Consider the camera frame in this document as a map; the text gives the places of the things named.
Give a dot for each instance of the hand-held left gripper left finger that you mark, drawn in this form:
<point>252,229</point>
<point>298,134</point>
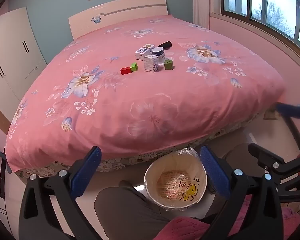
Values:
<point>86,173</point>

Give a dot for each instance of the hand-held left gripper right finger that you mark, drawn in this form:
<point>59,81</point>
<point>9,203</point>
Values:
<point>215,173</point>

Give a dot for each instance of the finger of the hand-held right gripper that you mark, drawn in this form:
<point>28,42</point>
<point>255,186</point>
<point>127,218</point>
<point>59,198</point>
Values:
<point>272,161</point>
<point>290,111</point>

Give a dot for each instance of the cream round trash bin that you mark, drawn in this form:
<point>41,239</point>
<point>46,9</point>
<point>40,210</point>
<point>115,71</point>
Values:
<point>152,195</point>

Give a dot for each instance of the small red box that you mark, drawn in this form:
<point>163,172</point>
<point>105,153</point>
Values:
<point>125,70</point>

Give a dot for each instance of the small green box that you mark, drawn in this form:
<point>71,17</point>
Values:
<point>134,67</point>

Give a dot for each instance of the green cube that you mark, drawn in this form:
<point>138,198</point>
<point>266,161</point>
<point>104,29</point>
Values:
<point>168,65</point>

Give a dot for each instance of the white blue milk carton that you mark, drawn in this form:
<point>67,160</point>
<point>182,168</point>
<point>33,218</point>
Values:
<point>144,52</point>
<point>150,63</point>

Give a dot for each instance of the white yogurt cup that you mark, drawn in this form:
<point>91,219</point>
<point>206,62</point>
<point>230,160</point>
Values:
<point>158,53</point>

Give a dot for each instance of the floral mattress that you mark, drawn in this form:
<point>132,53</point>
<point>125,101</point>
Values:
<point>115,165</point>

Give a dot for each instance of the cream waste bin with liner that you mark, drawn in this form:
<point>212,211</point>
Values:
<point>187,153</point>

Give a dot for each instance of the orange snack wrapper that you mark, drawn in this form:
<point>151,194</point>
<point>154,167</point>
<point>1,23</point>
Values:
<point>172,183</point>

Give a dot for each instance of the person's grey trouser leg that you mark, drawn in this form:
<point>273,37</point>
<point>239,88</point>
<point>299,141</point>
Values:
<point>125,212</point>

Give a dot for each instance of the person's pink garment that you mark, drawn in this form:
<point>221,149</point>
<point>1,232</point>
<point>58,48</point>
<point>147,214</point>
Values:
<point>185,228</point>

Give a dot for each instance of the bed with pink floral cover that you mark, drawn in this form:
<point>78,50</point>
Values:
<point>145,100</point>

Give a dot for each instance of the window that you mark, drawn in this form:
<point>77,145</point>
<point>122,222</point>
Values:
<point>267,5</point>

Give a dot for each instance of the black cylinder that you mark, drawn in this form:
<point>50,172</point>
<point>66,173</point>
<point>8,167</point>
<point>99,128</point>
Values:
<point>165,45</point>

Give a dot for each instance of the white wardrobe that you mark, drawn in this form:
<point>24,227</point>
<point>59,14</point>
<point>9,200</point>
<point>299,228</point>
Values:
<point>17,52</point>

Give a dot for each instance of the pink curtain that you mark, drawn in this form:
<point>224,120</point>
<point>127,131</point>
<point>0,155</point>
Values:
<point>201,2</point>

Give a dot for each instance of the cream bed headboard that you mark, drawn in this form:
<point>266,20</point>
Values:
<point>120,12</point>

